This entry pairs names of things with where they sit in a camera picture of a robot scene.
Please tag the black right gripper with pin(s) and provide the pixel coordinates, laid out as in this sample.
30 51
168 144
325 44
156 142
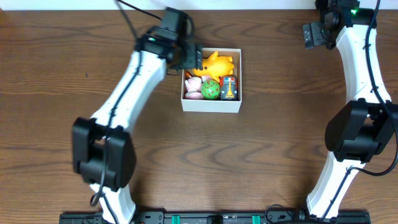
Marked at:
314 30

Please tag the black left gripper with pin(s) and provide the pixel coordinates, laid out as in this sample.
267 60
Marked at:
193 56

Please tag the orange duck toy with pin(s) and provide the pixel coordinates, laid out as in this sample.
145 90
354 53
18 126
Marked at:
215 66

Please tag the pink pig toy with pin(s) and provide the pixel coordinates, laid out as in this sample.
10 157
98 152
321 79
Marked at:
193 87

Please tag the green number ball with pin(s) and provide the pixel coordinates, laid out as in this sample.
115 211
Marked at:
210 90

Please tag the red toy fire truck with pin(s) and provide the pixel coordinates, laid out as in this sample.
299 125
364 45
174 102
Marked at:
229 91

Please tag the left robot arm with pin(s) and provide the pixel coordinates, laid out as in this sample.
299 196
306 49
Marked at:
102 149

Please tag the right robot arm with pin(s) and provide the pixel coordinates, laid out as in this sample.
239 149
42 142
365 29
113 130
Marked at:
368 120

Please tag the white cardboard box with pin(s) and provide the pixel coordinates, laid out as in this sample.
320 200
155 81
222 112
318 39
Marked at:
219 106

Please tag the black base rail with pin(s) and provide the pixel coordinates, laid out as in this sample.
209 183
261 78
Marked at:
272 216

